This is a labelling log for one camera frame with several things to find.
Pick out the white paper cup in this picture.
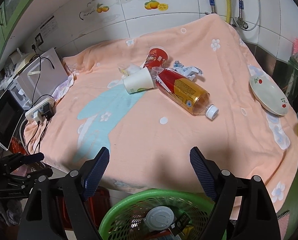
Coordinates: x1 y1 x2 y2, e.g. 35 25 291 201
123 67 154 94

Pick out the red plastic stool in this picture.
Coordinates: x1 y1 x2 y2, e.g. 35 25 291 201
57 186 111 231

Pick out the black sachet wrapper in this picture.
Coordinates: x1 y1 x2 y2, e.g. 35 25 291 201
170 213 191 235

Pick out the green plastic waste basket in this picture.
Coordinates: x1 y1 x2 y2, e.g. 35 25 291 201
99 189 214 239

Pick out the white power strip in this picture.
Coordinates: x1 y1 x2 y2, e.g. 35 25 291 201
25 97 55 122

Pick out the white plastic lid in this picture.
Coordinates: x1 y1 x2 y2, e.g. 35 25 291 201
144 206 174 231

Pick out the white microwave oven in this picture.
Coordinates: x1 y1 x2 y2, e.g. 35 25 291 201
7 48 68 111

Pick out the white plastic bag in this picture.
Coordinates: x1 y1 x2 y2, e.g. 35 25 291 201
52 74 75 101

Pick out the white ceramic plate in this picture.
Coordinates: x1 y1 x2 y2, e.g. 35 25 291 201
249 75 289 116

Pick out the amber tea bottle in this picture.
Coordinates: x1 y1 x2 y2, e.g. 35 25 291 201
156 68 219 120

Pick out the peach floral blanket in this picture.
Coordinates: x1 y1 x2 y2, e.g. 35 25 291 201
24 15 298 210

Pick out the crumpled blue white wrapper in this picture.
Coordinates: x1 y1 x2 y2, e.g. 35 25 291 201
172 61 204 81

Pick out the clear plastic cup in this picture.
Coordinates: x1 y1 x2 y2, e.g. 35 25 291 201
150 67 164 80

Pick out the red paper cup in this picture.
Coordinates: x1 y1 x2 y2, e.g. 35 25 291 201
144 46 169 70

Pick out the yellow gas hose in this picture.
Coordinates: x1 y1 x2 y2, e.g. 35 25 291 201
223 0 232 25

